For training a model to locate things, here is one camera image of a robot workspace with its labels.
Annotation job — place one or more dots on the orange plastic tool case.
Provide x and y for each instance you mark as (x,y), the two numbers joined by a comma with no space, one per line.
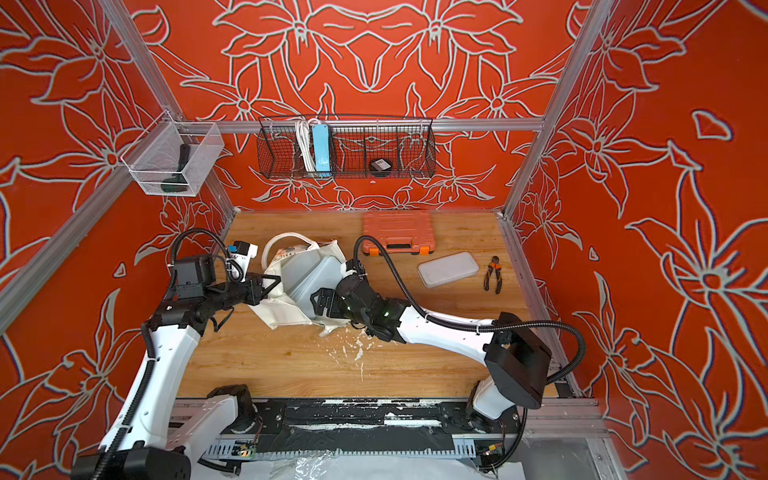
(401,231)

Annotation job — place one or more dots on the small black round device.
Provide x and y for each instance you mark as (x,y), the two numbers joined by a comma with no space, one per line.
(380,167)

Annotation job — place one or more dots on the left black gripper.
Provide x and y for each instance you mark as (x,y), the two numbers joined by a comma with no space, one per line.
(256,291)

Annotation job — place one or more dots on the grey pencil case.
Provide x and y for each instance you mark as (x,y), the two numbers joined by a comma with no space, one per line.
(305,273)
(447,269)

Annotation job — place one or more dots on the orange black pliers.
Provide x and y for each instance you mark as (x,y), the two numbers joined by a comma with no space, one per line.
(494,271)

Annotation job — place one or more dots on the black wire wall basket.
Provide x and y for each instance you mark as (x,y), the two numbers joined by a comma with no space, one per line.
(285,146)

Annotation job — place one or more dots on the clear acrylic wall box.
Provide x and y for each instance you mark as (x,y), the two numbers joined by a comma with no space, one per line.
(153,155)

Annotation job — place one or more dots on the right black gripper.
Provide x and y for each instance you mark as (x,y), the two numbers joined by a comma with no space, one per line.
(337,307)

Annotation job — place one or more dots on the light blue box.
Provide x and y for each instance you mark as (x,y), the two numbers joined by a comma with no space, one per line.
(322,146)

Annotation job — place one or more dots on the dark green flashlight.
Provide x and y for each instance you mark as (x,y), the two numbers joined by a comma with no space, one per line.
(177,182)

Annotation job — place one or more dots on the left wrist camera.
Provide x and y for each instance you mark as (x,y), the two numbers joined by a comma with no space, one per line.
(242,253)

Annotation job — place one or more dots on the white canvas tote bag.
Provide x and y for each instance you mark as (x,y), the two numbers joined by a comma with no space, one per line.
(278,309)

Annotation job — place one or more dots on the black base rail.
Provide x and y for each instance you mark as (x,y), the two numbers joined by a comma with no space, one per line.
(288,428)

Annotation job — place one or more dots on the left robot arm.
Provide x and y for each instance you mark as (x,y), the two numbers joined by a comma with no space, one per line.
(140,443)

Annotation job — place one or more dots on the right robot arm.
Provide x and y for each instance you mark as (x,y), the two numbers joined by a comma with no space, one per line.
(517,360)

